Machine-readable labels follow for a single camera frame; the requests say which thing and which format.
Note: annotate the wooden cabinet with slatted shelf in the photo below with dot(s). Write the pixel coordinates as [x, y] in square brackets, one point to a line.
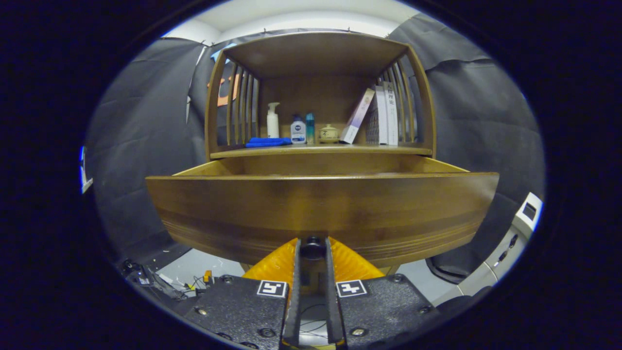
[316, 53]

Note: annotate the slim teal bottle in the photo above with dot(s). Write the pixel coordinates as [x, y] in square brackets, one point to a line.
[310, 129]

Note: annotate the purple cover book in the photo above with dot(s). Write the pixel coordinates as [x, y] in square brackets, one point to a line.
[357, 116]

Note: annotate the white pump bottle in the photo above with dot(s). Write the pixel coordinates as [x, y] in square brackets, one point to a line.
[273, 126]

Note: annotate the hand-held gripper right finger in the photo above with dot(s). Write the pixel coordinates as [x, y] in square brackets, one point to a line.
[334, 311]

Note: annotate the patterned cover book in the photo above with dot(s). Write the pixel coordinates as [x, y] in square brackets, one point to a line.
[372, 126]

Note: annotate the wooden drawer with dark knob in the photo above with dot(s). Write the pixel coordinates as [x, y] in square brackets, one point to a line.
[320, 209]

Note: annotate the blue folded cloth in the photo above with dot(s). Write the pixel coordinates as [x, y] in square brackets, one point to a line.
[267, 142]

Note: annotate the white appliance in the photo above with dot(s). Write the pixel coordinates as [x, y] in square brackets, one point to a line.
[527, 214]

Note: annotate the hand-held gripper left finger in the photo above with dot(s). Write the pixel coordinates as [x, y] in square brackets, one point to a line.
[293, 311]

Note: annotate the wooden countertop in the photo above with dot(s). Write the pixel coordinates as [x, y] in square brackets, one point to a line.
[340, 149]

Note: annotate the white lotion bottle blue cap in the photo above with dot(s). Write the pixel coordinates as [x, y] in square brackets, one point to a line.
[298, 133]

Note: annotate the cream lidded tea bowl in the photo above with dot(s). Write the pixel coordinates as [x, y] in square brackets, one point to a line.
[328, 132]

